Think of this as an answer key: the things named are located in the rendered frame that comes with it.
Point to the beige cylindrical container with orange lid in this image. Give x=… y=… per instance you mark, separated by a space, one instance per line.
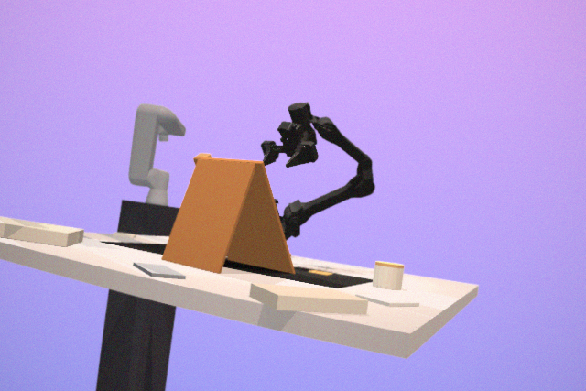
x=388 y=275

